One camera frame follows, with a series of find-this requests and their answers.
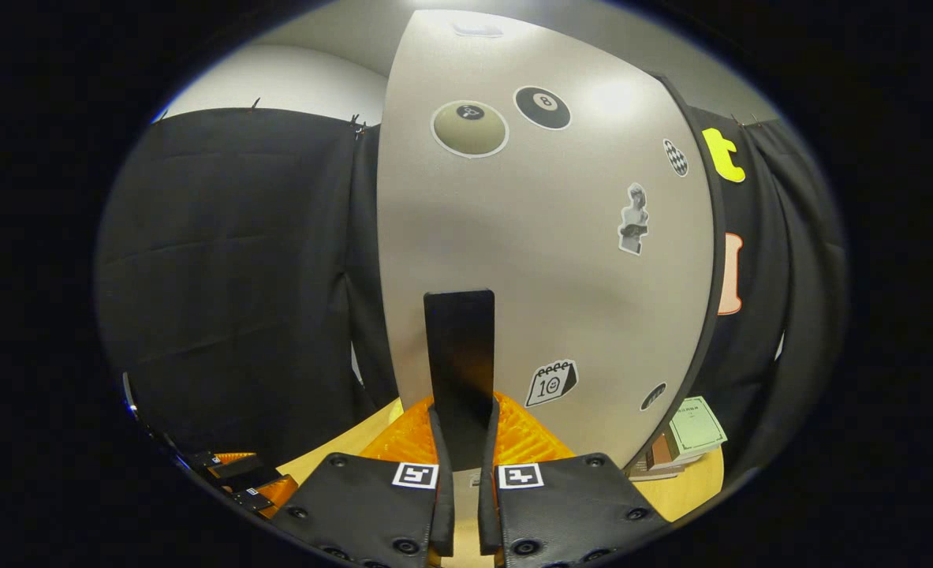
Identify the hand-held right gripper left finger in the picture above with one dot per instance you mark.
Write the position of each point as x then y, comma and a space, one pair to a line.
442, 489

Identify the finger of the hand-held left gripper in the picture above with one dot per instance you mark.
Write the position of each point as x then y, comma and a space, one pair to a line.
273, 491
237, 467

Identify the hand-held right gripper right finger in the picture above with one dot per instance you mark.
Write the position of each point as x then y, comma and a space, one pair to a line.
488, 505

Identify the black backdrop cloth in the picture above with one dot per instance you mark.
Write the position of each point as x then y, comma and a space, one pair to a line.
222, 276

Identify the grey brown book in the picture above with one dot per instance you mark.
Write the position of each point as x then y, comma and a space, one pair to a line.
655, 472

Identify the green booklet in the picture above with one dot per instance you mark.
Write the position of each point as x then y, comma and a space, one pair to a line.
696, 426

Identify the beige cabinet door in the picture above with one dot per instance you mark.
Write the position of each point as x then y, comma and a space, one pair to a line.
537, 237

